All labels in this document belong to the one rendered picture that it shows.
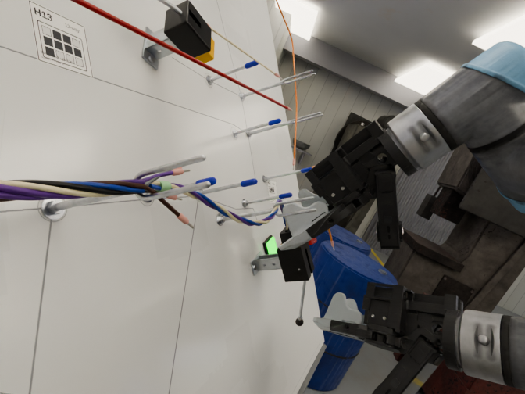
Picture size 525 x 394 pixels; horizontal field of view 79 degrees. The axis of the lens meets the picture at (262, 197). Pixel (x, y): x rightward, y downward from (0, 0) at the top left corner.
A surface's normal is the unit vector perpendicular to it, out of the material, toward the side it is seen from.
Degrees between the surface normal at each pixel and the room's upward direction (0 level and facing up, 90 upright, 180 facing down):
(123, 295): 53
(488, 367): 110
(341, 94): 90
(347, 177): 101
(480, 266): 90
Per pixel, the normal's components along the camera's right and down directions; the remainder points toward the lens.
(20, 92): 0.90, -0.17
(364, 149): -0.35, 0.26
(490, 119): -0.42, 0.43
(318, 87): -0.06, 0.19
